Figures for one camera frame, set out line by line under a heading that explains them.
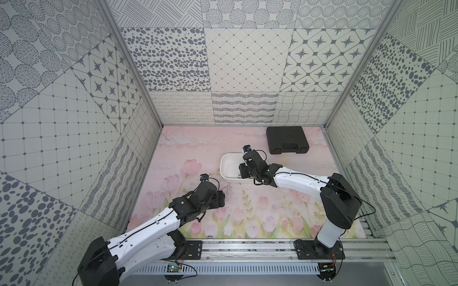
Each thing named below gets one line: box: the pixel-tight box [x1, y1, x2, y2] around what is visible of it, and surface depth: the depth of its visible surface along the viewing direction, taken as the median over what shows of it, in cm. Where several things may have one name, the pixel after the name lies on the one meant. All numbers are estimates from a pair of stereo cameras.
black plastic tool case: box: [265, 125, 310, 155], surface depth 113 cm
